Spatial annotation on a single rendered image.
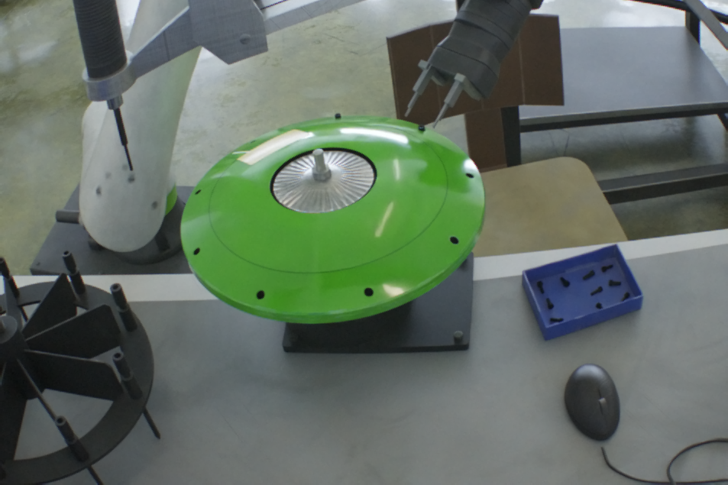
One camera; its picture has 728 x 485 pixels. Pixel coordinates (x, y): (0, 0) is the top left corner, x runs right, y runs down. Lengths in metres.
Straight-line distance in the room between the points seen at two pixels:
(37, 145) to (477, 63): 2.60
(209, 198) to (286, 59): 2.48
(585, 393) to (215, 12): 0.51
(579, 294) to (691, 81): 1.76
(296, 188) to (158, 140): 0.22
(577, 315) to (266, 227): 0.35
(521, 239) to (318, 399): 0.69
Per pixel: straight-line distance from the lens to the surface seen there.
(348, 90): 3.19
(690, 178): 2.52
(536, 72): 1.72
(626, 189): 2.46
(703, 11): 0.83
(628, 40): 2.92
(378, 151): 0.98
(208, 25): 0.70
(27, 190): 3.22
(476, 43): 1.06
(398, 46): 1.61
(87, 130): 1.27
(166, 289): 1.15
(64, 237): 1.50
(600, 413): 0.90
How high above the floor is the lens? 1.66
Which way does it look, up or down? 37 degrees down
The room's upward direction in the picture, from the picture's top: 8 degrees counter-clockwise
